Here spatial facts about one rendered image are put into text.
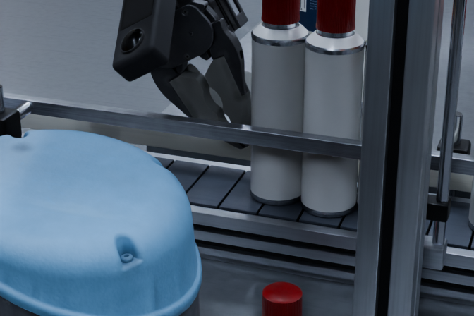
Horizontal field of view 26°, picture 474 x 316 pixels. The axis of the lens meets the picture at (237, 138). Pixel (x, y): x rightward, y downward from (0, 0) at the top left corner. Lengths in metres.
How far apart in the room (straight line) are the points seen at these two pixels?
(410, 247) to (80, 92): 0.70
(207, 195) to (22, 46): 0.66
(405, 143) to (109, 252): 0.34
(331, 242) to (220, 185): 0.14
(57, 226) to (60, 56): 1.07
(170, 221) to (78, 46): 1.10
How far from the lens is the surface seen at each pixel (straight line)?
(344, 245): 0.92
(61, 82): 1.41
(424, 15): 0.70
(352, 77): 0.89
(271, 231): 0.93
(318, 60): 0.88
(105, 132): 1.06
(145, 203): 0.47
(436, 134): 1.13
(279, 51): 0.90
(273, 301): 0.85
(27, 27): 1.66
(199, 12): 0.92
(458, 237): 0.92
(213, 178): 1.01
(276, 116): 0.92
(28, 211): 0.46
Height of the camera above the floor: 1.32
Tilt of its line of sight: 24 degrees down
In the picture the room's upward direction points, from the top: straight up
